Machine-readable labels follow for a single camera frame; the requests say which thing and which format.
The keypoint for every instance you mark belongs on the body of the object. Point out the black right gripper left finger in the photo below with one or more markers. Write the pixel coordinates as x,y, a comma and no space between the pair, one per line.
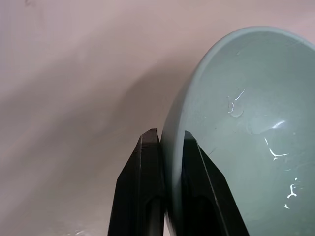
137,186

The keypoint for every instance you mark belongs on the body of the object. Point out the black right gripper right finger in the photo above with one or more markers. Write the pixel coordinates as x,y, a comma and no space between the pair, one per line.
209,196

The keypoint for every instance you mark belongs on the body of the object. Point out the pale green bowl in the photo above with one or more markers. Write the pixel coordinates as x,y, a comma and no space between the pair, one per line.
246,123

